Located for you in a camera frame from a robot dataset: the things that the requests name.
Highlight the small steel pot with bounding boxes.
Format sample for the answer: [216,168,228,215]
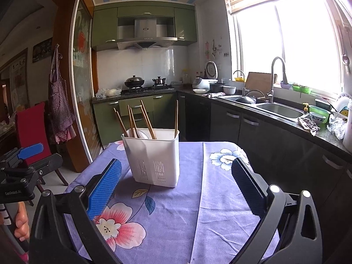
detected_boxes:
[152,76,166,86]

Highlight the stainless steel sink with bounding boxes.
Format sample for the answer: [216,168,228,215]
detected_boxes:
[256,103,304,122]

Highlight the green upper cabinets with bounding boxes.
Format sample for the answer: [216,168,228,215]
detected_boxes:
[91,0,198,51]

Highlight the tall steel kitchen faucet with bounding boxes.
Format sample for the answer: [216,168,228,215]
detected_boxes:
[267,56,289,104]

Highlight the white ceramic bowl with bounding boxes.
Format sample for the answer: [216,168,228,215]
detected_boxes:
[223,85,236,95]

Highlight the glass sliding door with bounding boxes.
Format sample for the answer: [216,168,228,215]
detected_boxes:
[69,0,102,163]

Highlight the green kitchen base cabinets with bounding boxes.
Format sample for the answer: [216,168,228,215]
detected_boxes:
[92,89,180,150]

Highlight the steel range hood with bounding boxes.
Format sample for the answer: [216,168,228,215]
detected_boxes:
[117,17,178,50]

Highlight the black wok with lid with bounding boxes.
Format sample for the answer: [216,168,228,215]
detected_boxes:
[124,75,144,88]

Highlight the white rice cooker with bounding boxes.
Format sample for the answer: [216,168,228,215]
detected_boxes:
[192,61,218,90]

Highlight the red wooden chair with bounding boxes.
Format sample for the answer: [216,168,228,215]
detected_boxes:
[15,102,68,191]

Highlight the checkered purple apron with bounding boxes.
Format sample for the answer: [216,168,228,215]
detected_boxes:
[48,44,76,144]

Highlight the wooden cutting board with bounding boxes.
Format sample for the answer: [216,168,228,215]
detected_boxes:
[245,72,272,94]

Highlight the black cooking pot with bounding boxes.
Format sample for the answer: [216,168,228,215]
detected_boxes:
[209,83,224,93]

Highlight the person's left hand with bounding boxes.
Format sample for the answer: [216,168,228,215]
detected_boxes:
[14,202,30,241]

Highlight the white plastic spoon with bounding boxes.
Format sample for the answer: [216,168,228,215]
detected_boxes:
[137,130,149,139]

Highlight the small steel faucet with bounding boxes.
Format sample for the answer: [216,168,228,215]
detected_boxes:
[233,70,246,96]

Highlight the purple floral tablecloth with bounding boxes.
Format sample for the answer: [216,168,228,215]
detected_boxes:
[70,141,260,263]

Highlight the white plastic utensil holder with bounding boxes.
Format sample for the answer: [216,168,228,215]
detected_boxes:
[121,128,180,188]

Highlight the black kitchen base cabinets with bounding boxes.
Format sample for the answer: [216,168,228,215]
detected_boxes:
[177,91,351,258]

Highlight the light wooden chopstick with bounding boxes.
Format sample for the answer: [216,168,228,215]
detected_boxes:
[139,105,155,140]
[114,109,128,137]
[129,108,140,138]
[139,99,158,139]
[127,105,136,138]

